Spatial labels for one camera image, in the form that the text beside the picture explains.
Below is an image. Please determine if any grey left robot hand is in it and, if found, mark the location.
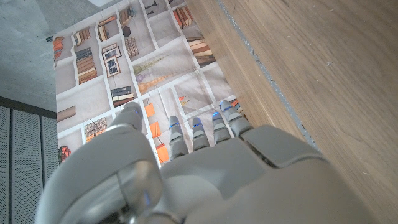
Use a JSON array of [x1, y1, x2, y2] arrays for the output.
[[34, 100, 379, 224]]

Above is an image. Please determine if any wooden table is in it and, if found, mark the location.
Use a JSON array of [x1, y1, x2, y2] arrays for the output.
[[216, 0, 321, 153]]

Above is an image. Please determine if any printed bookshelf backdrop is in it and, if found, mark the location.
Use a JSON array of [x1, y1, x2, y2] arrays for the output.
[[46, 0, 249, 166]]

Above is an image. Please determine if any grey perforated wall panel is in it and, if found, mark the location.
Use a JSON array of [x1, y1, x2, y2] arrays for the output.
[[0, 96, 60, 224]]

